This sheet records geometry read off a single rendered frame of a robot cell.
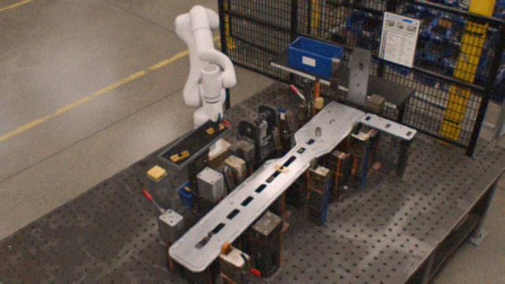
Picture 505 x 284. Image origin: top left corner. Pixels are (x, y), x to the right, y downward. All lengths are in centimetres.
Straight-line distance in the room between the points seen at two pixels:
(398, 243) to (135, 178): 147
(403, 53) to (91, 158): 260
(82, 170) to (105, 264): 178
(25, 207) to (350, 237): 248
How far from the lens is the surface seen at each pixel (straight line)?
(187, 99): 275
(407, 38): 304
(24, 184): 435
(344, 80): 316
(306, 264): 250
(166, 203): 243
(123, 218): 280
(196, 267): 212
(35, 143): 476
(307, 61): 320
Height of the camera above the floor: 265
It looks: 37 degrees down
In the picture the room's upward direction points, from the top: 2 degrees counter-clockwise
